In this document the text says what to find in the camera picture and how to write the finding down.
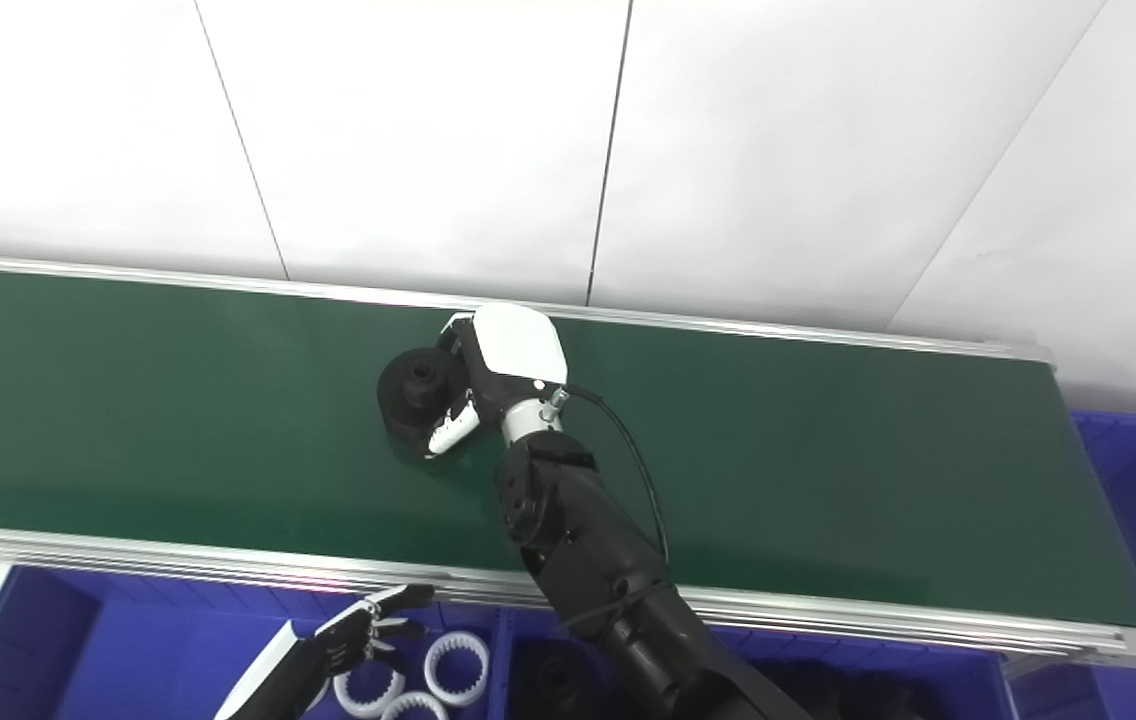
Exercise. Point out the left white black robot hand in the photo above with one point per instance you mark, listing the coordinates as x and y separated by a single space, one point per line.
328 660

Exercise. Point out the black round coupling part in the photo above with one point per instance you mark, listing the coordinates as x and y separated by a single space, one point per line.
548 682
413 390

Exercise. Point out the blue bin with white rings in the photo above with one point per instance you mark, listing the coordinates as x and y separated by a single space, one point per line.
128 650

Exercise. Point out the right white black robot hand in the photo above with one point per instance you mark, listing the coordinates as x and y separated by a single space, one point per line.
518 350

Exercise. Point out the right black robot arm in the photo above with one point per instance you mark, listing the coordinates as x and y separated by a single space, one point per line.
578 540

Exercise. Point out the blue bin with black parts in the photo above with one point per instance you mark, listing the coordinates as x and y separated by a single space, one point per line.
958 690

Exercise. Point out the green conveyor belt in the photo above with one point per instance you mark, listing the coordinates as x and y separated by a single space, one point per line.
178 410

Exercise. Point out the aluminum conveyor side rail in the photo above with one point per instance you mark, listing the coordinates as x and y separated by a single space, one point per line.
228 284
228 565

